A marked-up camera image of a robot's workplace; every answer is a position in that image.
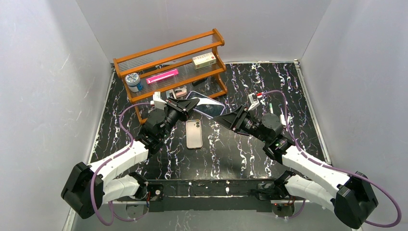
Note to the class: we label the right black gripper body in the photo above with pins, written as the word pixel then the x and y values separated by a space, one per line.
pixel 238 117

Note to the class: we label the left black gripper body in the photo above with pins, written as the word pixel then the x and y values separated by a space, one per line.
pixel 178 108

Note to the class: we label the phone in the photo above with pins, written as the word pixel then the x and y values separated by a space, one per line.
pixel 206 106

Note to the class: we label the pink phone case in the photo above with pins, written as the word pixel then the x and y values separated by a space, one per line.
pixel 194 134

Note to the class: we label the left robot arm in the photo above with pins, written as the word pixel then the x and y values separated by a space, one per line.
pixel 91 185

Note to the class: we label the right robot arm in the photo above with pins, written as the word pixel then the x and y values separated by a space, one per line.
pixel 348 195

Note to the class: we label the grey pink clip tool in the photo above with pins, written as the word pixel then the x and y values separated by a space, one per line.
pixel 177 93

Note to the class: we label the green white marker pen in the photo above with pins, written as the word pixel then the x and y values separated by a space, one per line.
pixel 271 108

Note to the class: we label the pink flat box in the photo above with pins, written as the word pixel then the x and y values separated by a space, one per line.
pixel 162 76

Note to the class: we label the small white clip holder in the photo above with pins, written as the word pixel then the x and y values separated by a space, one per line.
pixel 285 120

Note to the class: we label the orange wooden shelf rack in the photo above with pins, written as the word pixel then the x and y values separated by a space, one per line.
pixel 174 55

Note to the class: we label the white red cardboard box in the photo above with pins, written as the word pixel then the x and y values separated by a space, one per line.
pixel 204 60

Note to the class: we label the blue white round tin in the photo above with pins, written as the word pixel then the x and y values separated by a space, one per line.
pixel 133 82

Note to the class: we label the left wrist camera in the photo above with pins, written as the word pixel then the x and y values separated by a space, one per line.
pixel 158 99

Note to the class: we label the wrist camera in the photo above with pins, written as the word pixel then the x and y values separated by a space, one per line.
pixel 158 99
pixel 254 100

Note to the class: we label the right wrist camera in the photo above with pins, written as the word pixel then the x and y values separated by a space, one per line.
pixel 254 100

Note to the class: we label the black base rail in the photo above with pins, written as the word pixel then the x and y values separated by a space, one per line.
pixel 220 195

